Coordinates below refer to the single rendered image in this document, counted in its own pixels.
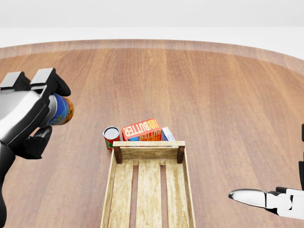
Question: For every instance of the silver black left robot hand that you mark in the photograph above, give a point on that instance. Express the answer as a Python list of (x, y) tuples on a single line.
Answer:
[(21, 111)]

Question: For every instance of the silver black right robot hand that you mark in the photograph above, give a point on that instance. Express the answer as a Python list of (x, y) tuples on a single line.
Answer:
[(249, 196)]

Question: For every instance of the blue alphabet soup can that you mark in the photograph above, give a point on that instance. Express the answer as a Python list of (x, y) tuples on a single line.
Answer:
[(62, 109)]

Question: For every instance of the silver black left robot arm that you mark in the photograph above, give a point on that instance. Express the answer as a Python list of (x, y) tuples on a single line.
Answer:
[(4, 180)]

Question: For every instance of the wooden slat tray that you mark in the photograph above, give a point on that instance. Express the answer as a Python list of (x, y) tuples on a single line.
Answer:
[(148, 180)]

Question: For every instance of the red can with silver lid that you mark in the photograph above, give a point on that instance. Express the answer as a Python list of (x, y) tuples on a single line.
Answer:
[(111, 136)]

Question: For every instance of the white and blue box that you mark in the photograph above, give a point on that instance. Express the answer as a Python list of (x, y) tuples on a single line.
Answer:
[(168, 135)]

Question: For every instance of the red butter box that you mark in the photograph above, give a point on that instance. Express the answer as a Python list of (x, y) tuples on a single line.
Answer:
[(140, 130)]

